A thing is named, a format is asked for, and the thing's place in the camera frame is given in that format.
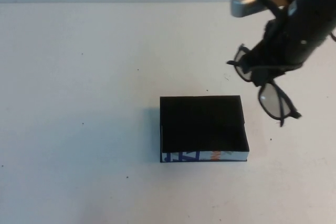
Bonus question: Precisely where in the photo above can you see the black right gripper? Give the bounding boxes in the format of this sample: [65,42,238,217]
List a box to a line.
[241,6,302,88]

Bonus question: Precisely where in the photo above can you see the black framed glasses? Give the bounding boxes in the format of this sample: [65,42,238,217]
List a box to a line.
[226,44,302,127]

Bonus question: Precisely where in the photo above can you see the black glasses case printed sides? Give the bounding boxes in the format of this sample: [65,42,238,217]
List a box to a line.
[159,95,249,163]

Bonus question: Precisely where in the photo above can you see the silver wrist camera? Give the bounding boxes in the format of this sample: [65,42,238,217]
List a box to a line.
[230,0,274,18]

